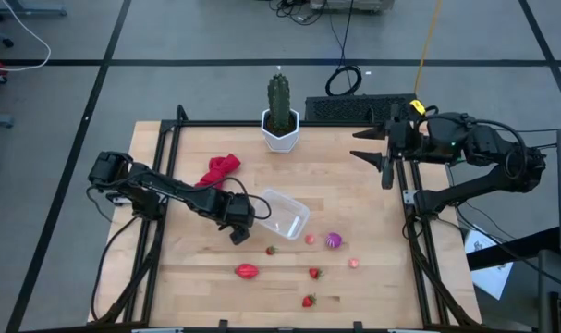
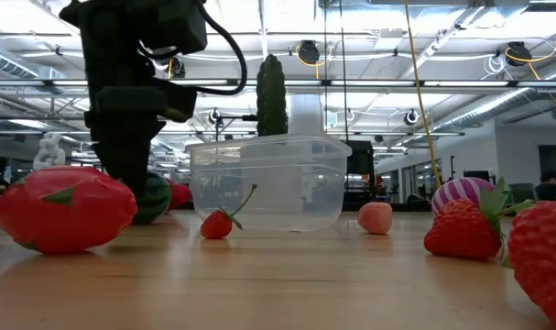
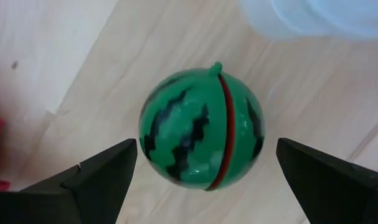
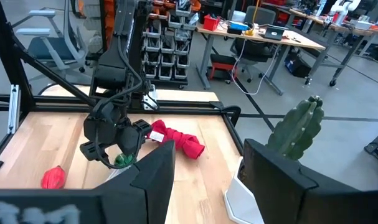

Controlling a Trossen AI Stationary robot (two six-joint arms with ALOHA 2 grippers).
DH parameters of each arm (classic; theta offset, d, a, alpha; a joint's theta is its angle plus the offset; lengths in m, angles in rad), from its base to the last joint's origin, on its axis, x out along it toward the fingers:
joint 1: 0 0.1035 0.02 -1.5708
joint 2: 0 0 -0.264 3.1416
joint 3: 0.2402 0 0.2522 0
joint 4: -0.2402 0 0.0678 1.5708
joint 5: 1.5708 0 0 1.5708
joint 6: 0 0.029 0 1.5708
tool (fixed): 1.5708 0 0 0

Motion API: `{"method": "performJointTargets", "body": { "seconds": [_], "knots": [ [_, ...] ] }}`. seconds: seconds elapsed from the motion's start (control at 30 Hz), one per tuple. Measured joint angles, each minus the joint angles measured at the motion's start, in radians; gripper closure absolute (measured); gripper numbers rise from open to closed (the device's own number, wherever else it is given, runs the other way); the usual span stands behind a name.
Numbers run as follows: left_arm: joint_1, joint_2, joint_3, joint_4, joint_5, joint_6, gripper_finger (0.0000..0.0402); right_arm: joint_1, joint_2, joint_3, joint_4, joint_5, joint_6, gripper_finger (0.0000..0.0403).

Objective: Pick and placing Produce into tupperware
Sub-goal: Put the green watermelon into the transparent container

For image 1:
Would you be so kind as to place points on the black caster wheel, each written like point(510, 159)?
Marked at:
point(7, 43)

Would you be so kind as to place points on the green cactus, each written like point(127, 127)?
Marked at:
point(279, 102)

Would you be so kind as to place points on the white hexagonal plant pot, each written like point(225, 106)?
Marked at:
point(280, 141)

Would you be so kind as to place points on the purple striped toy ball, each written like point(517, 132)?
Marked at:
point(333, 240)

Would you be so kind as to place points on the pink toy peach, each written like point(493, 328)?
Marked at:
point(353, 263)
point(310, 239)

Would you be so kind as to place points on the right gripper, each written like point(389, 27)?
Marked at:
point(402, 139)

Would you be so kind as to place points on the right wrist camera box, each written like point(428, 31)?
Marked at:
point(387, 176)

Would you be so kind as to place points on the small toy strawberry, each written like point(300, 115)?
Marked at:
point(271, 250)

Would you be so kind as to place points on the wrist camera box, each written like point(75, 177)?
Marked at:
point(387, 176)
point(240, 236)

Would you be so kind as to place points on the grey cabinet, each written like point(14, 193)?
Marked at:
point(552, 277)

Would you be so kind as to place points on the grey desk foot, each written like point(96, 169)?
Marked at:
point(35, 10)

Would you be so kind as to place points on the black beam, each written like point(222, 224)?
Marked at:
point(515, 247)

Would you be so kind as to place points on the red oval toy fruit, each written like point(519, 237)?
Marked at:
point(247, 271)

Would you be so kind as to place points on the white printed paper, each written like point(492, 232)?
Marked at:
point(490, 277)

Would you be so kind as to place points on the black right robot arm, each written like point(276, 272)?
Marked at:
point(492, 180)

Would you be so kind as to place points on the red cloth with white tag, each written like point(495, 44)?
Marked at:
point(220, 166)

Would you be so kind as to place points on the clear plastic tupperware container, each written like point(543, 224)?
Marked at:
point(284, 210)

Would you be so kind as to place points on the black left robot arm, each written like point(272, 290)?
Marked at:
point(169, 189)

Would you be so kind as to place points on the red toy strawberry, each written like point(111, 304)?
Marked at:
point(308, 301)
point(314, 273)

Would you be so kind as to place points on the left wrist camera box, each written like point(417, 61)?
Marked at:
point(240, 236)

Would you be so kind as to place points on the grey equipment box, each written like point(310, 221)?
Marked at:
point(349, 4)

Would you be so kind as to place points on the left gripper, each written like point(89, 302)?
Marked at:
point(236, 210)

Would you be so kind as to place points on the black metal table frame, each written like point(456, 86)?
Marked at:
point(215, 123)

